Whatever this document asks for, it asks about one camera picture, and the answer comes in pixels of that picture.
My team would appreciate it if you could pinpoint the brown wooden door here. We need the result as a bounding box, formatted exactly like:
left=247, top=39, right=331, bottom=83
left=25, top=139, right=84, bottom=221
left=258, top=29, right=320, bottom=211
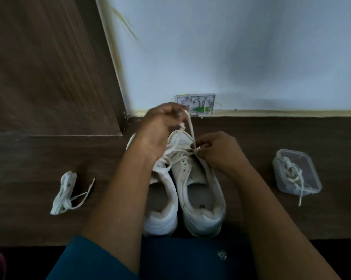
left=0, top=0, right=128, bottom=137

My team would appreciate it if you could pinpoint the clear plastic container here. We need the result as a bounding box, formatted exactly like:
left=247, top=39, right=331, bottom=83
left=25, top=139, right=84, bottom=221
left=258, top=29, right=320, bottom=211
left=272, top=149, right=322, bottom=196

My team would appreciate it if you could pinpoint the tangled white shoelace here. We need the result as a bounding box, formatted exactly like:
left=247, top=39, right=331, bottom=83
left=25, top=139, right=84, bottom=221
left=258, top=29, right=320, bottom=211
left=277, top=156, right=314, bottom=207

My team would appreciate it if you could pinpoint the bundled white shoelace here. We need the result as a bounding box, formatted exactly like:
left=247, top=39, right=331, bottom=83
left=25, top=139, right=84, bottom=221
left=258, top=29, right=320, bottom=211
left=50, top=171, right=95, bottom=216

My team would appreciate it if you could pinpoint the person's left forearm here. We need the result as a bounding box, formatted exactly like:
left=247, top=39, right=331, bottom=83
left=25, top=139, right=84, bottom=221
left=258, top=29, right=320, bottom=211
left=81, top=137, right=160, bottom=274

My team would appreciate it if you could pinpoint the person's right hand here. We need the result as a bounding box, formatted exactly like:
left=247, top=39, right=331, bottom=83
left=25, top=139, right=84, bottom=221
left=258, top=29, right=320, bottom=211
left=191, top=131, right=250, bottom=173

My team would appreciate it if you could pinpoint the white sneaker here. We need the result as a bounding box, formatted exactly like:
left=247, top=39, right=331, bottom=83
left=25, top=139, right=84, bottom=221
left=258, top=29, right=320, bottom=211
left=126, top=133, right=179, bottom=236
left=167, top=130, right=226, bottom=238

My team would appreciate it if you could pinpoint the person's right forearm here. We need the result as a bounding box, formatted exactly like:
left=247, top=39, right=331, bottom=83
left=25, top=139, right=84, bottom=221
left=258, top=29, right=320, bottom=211
left=226, top=163, right=341, bottom=280

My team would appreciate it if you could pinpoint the white wall socket plate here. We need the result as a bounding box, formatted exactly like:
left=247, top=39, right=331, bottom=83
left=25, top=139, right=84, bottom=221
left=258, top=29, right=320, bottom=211
left=175, top=93, right=216, bottom=116

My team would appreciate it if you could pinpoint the person's blue clothing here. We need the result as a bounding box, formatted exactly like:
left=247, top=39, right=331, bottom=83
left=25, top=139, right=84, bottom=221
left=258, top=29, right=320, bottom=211
left=46, top=234, right=260, bottom=280

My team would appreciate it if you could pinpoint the white shoelace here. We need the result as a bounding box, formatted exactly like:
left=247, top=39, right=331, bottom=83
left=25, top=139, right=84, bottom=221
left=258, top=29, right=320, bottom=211
left=50, top=171, right=95, bottom=216
left=277, top=156, right=314, bottom=207
left=152, top=110, right=200, bottom=174

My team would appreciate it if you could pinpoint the person's left hand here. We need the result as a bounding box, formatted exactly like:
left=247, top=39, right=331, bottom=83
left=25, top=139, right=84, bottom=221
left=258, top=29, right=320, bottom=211
left=134, top=102, right=189, bottom=158

